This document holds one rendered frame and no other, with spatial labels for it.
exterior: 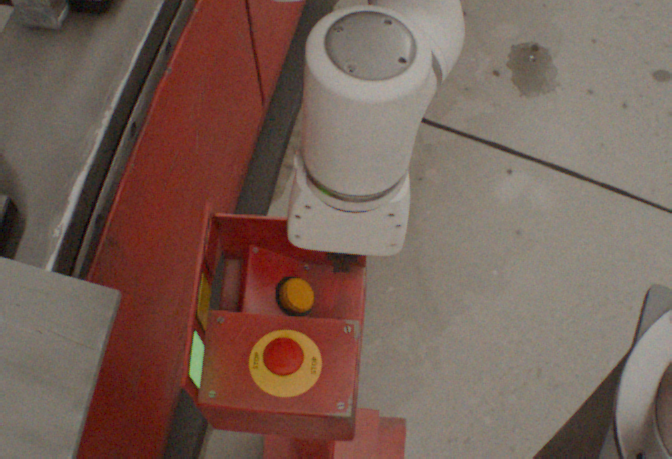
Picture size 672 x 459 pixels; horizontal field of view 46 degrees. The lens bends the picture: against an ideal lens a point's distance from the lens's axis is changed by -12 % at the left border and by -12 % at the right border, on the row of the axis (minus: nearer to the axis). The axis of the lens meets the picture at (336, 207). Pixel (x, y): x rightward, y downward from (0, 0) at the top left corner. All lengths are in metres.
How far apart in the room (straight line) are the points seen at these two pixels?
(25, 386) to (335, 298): 0.43
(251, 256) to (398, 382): 0.77
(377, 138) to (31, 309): 0.31
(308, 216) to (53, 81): 0.38
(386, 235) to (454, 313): 0.99
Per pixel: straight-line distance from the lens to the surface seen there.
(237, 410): 0.88
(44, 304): 0.71
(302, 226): 0.75
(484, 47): 2.08
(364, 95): 0.56
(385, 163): 0.63
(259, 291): 0.95
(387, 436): 1.65
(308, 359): 0.88
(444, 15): 0.65
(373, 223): 0.74
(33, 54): 1.03
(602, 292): 1.81
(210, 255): 0.90
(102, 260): 0.99
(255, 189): 1.81
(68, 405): 0.67
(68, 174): 0.91
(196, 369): 0.86
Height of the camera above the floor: 1.61
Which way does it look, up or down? 62 degrees down
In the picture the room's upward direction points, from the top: 4 degrees counter-clockwise
